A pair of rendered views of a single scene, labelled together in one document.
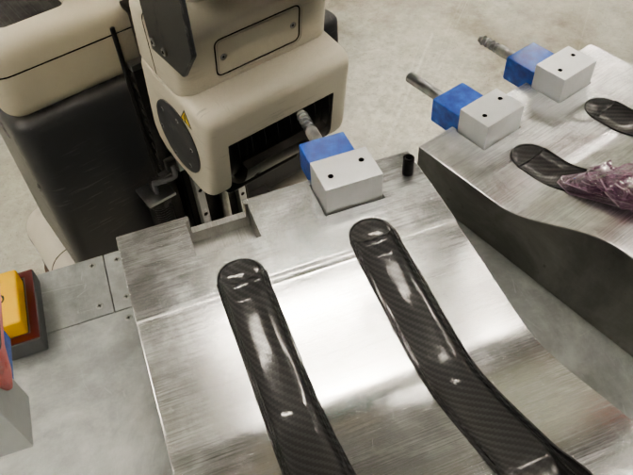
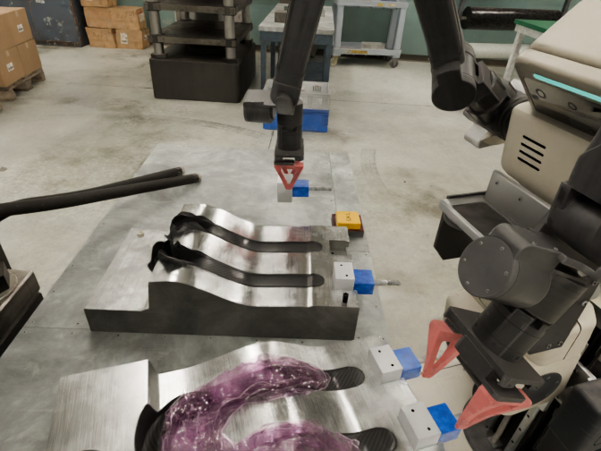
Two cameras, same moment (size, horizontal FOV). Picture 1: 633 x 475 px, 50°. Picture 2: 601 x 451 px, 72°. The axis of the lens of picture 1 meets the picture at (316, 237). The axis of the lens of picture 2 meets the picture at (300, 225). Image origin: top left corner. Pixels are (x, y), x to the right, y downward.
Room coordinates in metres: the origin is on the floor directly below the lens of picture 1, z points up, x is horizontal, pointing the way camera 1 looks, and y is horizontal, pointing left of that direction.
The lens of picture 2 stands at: (0.48, -0.64, 1.42)
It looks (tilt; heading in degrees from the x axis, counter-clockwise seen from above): 34 degrees down; 106
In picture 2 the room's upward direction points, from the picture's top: 3 degrees clockwise
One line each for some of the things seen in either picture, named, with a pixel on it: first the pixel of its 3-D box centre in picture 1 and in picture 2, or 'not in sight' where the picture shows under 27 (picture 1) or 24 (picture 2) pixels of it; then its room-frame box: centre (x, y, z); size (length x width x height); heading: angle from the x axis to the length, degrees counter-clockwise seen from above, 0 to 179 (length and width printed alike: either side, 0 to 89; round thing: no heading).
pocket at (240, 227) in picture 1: (225, 240); (339, 254); (0.37, 0.08, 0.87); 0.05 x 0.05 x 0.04; 18
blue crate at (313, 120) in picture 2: not in sight; (296, 113); (-0.68, 3.06, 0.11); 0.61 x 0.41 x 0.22; 15
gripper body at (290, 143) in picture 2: not in sight; (289, 138); (0.20, 0.21, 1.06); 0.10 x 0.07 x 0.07; 107
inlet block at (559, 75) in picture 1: (525, 64); (444, 421); (0.61, -0.24, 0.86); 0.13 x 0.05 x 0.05; 35
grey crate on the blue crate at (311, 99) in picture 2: not in sight; (297, 94); (-0.68, 3.06, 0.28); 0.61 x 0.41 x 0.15; 15
